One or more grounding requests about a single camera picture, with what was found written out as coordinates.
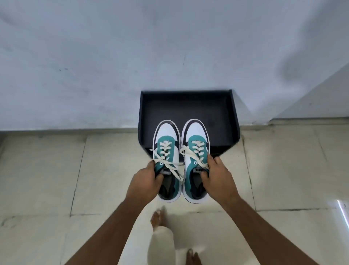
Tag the person's left hand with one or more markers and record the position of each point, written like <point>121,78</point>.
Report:
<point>141,184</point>

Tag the person's right hand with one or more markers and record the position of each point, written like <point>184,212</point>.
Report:
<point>219,184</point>

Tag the person's left thumb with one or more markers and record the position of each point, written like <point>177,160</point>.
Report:
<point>159,181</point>

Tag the person's right thumb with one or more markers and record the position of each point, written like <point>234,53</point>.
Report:
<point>205,180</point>

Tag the teal white sneaker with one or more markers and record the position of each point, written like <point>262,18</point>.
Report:
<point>195,129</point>
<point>166,131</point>

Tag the person's left forearm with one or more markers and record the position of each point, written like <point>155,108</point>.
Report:
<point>109,232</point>

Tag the person's right forearm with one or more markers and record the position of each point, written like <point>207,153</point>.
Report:
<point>261,232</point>

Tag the person's left leg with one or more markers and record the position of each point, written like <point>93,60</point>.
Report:
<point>160,243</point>

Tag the black open shoe rack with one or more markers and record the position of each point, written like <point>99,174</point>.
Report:
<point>188,109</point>

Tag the person's right foot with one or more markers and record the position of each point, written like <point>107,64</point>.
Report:
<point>193,258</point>

